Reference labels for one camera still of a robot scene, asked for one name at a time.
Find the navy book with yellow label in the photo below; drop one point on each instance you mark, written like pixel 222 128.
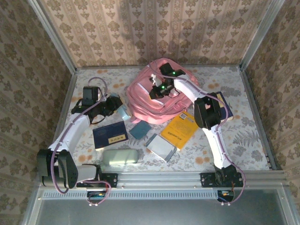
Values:
pixel 230 112
pixel 107 133

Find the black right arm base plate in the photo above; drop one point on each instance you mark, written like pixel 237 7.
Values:
pixel 207 180

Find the grey metal panel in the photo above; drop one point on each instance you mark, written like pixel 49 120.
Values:
pixel 152 213

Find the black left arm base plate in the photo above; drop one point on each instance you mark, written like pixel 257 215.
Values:
pixel 112 180

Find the aluminium table side rail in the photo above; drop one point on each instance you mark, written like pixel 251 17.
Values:
pixel 64 112
pixel 256 117

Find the aluminium mounting rail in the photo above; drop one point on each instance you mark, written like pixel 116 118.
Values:
pixel 159 179

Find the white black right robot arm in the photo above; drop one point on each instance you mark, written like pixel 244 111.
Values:
pixel 215 145

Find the white grey notebook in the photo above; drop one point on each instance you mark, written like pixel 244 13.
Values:
pixel 159 145

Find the small teal notebook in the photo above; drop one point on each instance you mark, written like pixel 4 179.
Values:
pixel 140 130

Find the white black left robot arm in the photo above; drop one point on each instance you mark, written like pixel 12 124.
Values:
pixel 70 131

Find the light blue ruler box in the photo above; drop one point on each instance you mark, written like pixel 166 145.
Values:
pixel 124 113

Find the pink backpack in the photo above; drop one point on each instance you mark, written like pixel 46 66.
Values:
pixel 145 105

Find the aluminium frame post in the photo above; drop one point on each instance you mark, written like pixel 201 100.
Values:
pixel 54 35
pixel 260 32

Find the pale green pencil case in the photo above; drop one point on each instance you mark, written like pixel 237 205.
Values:
pixel 119 156

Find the floral tablecloth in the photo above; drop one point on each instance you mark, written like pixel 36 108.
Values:
pixel 246 145

